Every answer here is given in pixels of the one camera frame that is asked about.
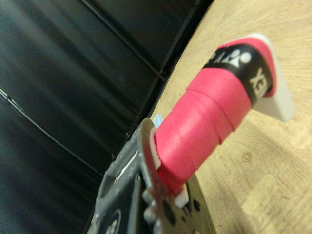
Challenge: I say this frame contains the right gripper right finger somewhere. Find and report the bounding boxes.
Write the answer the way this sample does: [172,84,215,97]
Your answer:
[137,118,198,234]

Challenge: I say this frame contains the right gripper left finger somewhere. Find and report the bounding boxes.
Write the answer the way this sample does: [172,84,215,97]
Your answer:
[90,130,145,234]

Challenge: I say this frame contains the white scoop with red handle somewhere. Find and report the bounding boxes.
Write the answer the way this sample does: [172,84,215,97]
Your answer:
[151,33,297,198]

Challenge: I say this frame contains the blue litter tray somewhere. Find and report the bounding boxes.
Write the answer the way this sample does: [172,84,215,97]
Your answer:
[152,114,164,128]

